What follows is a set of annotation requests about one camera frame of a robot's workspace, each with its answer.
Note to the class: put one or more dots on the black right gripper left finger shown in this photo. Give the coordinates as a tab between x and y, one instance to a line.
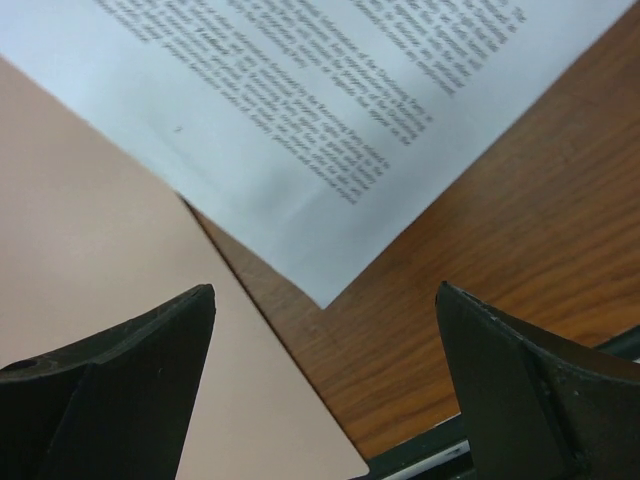
115	405

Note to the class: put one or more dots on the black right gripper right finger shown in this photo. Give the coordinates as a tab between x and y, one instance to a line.
535	405

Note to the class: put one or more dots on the pink file folder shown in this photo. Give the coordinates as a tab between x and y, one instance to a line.
89	239

